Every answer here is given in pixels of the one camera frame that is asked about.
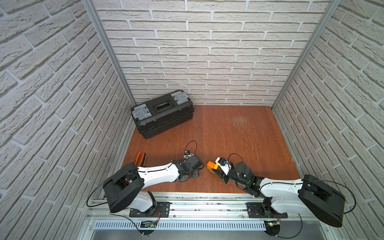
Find orange long lego brick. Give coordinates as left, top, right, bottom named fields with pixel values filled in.
left=207, top=161, right=219, bottom=171

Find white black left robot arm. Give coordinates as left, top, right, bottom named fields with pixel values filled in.
left=103, top=155, right=204, bottom=215

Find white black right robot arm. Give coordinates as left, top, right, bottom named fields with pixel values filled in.
left=207, top=158, right=346, bottom=228

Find black plastic toolbox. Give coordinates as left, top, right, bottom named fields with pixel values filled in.
left=131, top=90, right=195, bottom=139

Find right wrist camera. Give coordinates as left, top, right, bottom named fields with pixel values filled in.
left=215, top=157, right=232, bottom=176

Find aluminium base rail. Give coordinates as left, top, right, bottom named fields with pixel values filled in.
left=85, top=191, right=332, bottom=222

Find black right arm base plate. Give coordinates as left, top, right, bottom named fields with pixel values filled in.
left=246, top=203, right=288, bottom=219

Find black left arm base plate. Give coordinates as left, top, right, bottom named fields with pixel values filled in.
left=129, top=202, right=171, bottom=218

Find orange handled pliers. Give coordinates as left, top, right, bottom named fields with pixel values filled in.
left=135, top=151, right=143, bottom=167

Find white perforated cable tray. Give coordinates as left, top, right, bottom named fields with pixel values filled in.
left=95, top=220, right=266, bottom=231

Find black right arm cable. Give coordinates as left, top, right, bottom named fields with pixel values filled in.
left=257, top=179, right=357, bottom=239

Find aluminium corner post left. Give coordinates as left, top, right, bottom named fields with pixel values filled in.
left=83, top=0, right=136, bottom=106

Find aluminium corner post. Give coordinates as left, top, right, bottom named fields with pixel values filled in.
left=83, top=0, right=136, bottom=106
left=271, top=0, right=342, bottom=111

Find aluminium corner post right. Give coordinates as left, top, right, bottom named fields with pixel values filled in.
left=271, top=0, right=342, bottom=111

